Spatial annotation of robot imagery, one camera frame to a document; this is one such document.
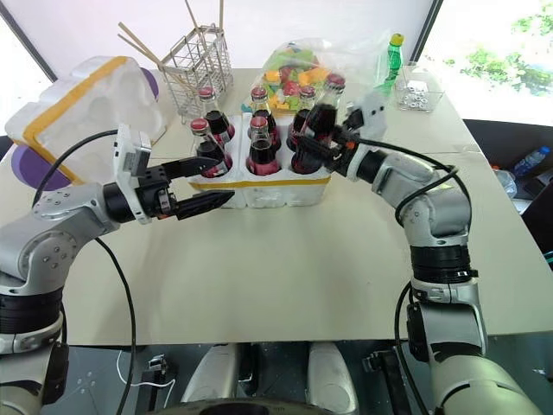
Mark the black window frame bar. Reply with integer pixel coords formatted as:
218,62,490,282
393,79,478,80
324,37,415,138
0,7,59,84
409,0,447,64

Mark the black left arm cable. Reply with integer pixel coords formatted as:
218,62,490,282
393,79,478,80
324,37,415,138
32,128,138,415

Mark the green bottle yellow cap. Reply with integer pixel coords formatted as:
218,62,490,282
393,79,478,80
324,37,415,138
373,33,407,99

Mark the clear bag of colourful blocks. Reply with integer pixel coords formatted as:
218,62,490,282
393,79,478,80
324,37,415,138
245,36,391,116

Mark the black side table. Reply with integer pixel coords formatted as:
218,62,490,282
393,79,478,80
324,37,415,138
461,118,553,271

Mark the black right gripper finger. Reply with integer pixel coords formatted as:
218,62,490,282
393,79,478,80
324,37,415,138
296,132,342,150
307,145,340,172

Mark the clear box of metal nuts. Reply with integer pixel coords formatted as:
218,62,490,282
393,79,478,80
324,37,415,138
393,61,446,114

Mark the glass cola bottle red cap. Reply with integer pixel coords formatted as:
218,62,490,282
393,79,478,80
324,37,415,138
289,73,346,176
197,86,238,150
286,85,317,152
189,118,235,179
245,115,284,176
249,86,283,150

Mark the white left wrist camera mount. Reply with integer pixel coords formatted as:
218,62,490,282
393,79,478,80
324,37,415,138
112,124,153,226

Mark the blue label water bottle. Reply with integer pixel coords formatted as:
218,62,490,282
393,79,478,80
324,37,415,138
512,145,553,177

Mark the silver rounded robot leg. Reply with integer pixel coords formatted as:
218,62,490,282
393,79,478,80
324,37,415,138
180,343,241,405
305,341,358,414

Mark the thin white cable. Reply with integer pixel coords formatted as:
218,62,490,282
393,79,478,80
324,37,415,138
115,349,175,389

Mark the white foam box yellow tape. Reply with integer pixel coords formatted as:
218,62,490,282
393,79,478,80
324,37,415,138
3,54,168,187

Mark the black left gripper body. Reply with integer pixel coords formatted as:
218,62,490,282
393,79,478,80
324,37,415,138
137,165,181,220

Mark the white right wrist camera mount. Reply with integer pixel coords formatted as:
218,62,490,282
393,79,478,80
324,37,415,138
343,93,386,179

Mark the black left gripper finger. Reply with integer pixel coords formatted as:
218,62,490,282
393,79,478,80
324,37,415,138
162,156,219,181
174,191,237,222

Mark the metal wire basket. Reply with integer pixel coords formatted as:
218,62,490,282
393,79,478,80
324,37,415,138
157,23,235,127

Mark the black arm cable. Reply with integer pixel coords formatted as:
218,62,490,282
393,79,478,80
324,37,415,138
32,128,138,415
356,137,466,415

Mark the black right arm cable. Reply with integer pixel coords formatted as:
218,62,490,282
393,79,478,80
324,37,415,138
356,137,466,415

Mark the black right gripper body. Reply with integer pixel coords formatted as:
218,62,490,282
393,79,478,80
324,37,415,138
326,110,362,175

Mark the white foam bottle crate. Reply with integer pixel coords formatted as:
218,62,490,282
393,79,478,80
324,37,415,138
188,112,333,210

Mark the purple round disc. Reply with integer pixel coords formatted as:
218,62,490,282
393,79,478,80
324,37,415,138
138,67,161,104
10,144,73,192

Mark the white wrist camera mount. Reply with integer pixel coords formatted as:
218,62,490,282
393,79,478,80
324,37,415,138
343,93,386,179
112,124,153,226

